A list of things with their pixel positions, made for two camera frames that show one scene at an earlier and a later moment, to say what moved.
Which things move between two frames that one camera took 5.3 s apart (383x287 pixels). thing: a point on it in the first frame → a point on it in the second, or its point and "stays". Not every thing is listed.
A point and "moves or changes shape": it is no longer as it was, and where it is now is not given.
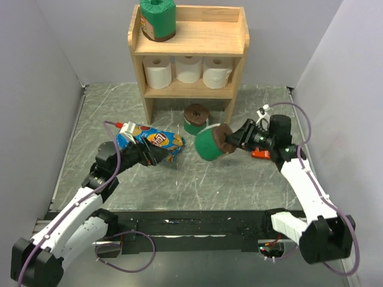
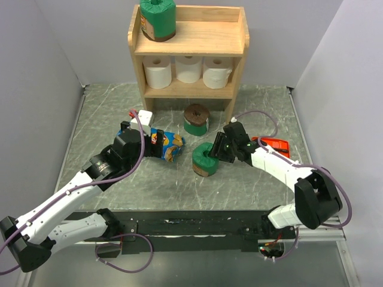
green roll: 212,143 moves or changes shape
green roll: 196,118 stays
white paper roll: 158,70 stays
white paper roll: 188,69 stays
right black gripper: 243,137 → 221,139
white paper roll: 216,71 stays
